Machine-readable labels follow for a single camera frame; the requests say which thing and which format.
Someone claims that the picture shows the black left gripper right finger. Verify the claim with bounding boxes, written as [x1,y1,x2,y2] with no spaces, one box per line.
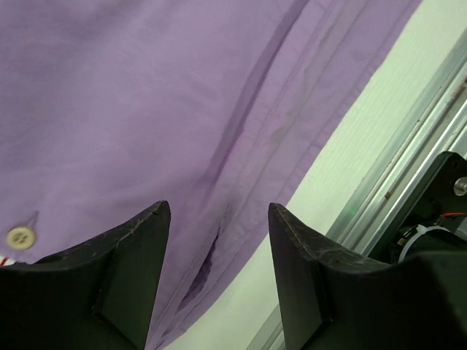
[268,203,466,349]

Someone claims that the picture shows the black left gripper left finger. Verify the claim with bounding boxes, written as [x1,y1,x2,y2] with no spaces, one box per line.
[1,201,171,350]

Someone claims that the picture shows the purple trousers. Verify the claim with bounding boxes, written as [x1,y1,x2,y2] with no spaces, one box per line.
[1,1,420,349]

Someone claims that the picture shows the aluminium frame rail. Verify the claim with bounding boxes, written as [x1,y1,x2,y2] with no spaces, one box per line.
[250,36,466,349]

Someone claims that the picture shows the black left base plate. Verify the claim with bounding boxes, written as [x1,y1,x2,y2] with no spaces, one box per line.
[368,152,466,264]

